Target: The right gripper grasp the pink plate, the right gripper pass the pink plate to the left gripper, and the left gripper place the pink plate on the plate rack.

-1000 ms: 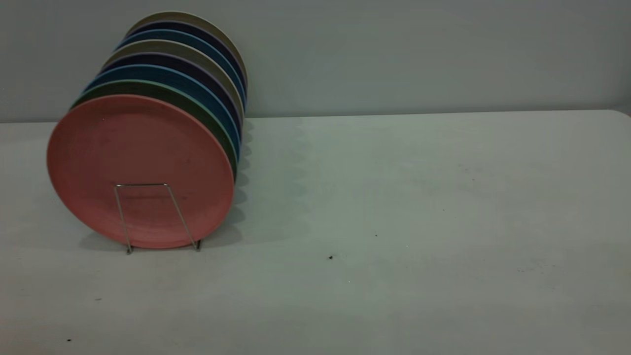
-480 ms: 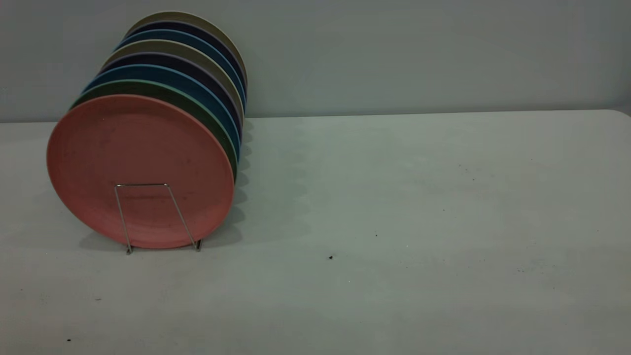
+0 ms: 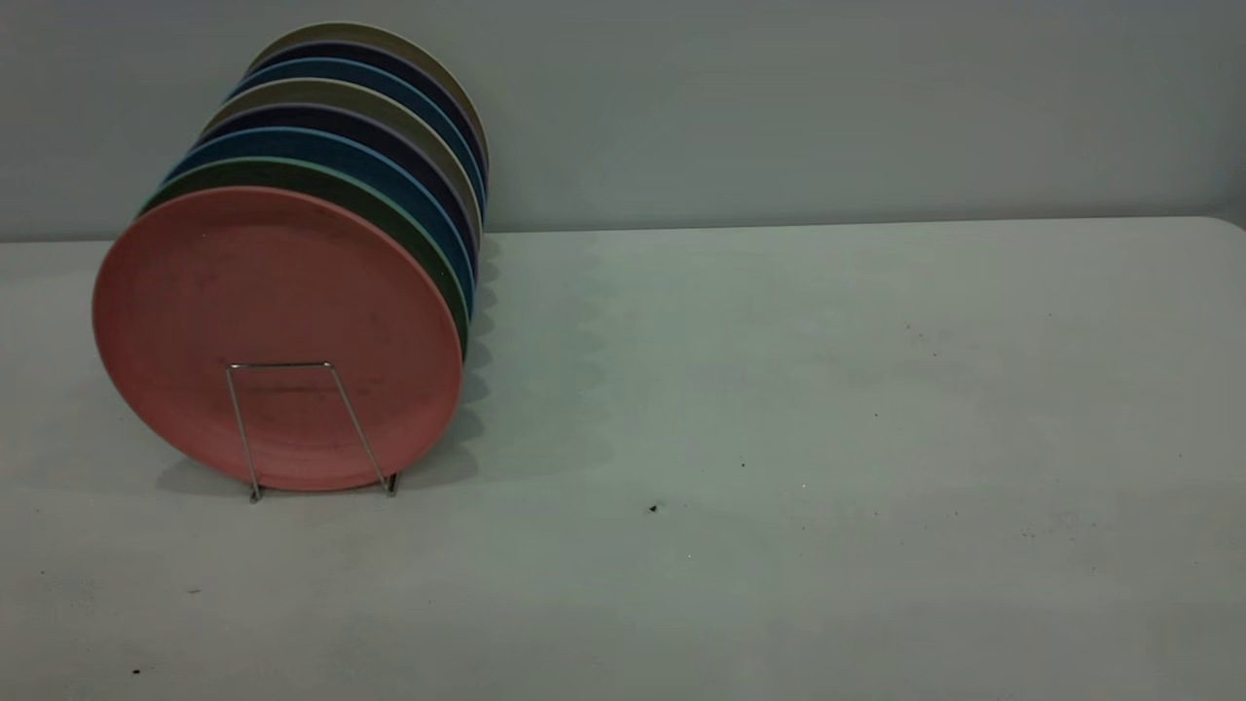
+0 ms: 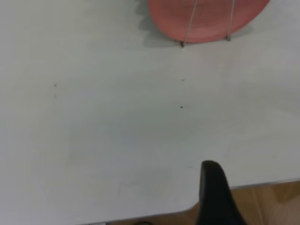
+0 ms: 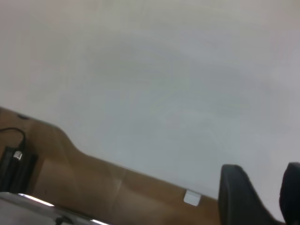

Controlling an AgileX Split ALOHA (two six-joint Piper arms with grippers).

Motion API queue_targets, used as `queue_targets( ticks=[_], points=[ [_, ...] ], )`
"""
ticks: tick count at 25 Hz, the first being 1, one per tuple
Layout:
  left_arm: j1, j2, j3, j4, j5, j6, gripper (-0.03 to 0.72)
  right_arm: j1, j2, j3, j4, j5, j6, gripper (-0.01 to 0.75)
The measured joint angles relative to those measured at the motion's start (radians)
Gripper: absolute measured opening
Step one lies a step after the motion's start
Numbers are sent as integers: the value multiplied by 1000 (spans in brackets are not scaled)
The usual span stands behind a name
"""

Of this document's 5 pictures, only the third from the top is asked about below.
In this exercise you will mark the beige round plate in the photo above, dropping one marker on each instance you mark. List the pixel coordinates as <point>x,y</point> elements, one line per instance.
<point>360,31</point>
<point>321,92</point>

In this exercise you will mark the dark purple round plate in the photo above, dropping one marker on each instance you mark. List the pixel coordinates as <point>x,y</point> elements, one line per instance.
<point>321,117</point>
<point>341,49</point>

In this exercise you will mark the green round plate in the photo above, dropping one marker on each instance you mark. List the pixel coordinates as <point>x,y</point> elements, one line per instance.
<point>292,173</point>

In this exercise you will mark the blue round plate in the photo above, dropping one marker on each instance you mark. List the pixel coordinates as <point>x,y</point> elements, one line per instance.
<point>350,70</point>
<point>311,143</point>

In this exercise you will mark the pink round plate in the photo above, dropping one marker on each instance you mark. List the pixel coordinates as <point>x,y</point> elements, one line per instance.
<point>273,321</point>

